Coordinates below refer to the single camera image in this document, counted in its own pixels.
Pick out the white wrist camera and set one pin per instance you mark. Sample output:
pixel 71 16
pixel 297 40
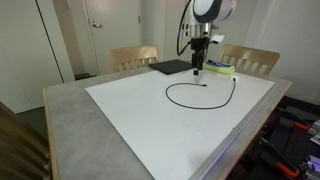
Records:
pixel 218 38

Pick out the grey purple equipment stack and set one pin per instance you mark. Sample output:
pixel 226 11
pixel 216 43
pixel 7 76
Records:
pixel 316 131
pixel 313 168

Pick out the white charger block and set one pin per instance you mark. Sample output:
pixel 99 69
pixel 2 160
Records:
pixel 234 78

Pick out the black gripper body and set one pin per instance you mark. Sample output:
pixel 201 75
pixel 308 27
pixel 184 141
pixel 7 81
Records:
pixel 199 46

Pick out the dark wooden chair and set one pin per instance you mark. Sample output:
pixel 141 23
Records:
pixel 20 146

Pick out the aluminium table edge rail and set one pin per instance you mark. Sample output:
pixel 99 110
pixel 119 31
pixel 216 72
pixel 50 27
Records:
pixel 233 131

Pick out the large white table mat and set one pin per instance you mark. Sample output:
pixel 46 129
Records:
pixel 160 133

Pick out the blue folded cloth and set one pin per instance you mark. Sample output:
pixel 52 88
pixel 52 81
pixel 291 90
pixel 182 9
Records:
pixel 215 63

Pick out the yellow folded cloth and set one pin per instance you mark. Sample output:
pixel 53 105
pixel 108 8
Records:
pixel 218 69

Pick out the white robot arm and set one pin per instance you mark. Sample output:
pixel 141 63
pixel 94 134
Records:
pixel 210 10

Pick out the black flat pad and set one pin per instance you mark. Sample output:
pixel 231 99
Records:
pixel 172 66

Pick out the light wooden slatted chair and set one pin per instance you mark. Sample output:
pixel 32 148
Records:
pixel 250 53
pixel 133 53

